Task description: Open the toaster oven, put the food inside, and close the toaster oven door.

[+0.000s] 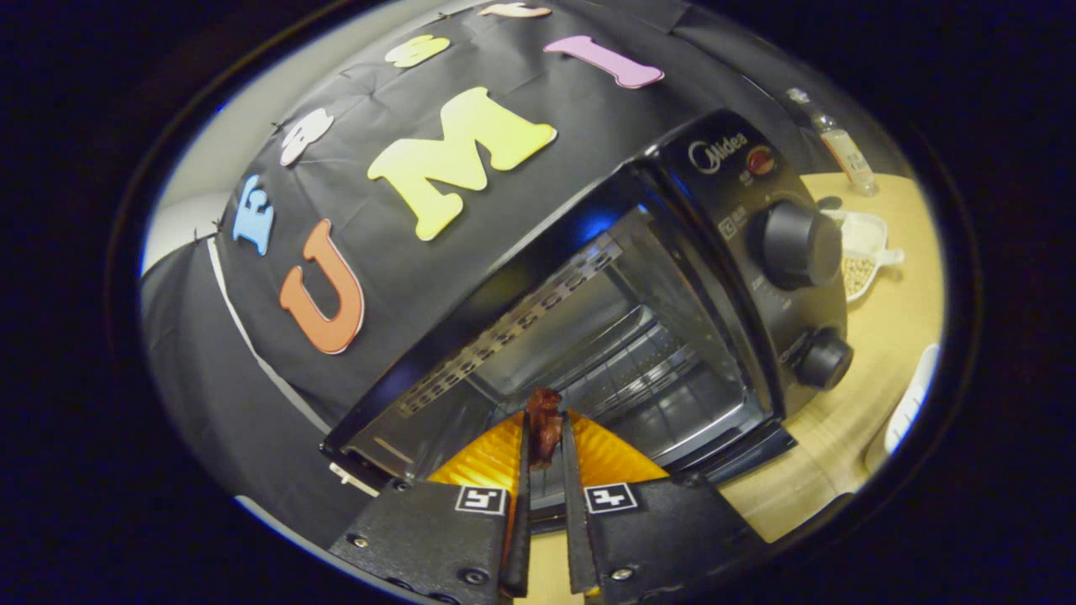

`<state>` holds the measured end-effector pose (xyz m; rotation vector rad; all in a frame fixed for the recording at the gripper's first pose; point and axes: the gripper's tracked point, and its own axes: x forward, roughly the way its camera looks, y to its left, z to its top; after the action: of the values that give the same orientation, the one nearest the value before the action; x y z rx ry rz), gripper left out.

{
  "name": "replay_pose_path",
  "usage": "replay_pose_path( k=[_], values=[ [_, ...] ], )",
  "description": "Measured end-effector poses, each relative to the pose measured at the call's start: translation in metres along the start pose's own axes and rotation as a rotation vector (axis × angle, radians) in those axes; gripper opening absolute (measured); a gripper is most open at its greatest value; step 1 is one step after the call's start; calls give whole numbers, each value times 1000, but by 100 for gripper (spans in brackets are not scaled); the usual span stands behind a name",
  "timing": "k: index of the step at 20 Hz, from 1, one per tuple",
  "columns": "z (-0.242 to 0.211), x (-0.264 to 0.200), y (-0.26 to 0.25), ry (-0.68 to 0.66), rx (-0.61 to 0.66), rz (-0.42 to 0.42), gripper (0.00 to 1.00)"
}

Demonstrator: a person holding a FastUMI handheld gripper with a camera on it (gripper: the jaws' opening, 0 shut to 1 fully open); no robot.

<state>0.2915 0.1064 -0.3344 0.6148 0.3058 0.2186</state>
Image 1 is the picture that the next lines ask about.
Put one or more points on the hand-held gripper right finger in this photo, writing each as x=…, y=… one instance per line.
x=656, y=538

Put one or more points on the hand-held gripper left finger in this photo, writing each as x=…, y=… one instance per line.
x=429, y=538

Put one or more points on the brown roasted meat piece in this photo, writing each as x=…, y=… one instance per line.
x=545, y=424

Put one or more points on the black toaster oven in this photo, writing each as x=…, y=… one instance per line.
x=714, y=193

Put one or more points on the white rectangular tray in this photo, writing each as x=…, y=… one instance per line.
x=912, y=403

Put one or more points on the white divided condiment dish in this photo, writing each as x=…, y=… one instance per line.
x=866, y=235

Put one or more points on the small black cap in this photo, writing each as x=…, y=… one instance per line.
x=828, y=202

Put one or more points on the small clear glass bottle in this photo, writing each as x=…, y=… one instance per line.
x=849, y=155

